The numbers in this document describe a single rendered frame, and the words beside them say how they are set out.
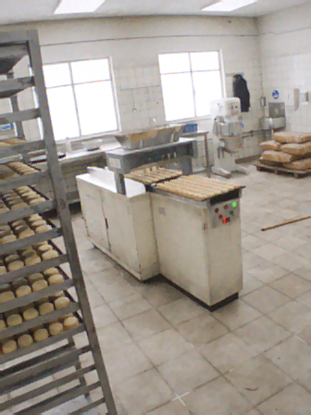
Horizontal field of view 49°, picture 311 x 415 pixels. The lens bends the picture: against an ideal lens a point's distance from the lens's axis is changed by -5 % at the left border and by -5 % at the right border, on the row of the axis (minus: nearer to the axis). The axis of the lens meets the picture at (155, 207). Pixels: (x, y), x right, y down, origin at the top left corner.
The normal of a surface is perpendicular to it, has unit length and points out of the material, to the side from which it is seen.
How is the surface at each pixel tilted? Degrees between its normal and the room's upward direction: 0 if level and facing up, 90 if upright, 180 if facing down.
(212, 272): 90
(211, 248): 90
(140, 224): 90
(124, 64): 90
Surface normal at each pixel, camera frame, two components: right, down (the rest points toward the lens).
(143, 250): 0.52, 0.20
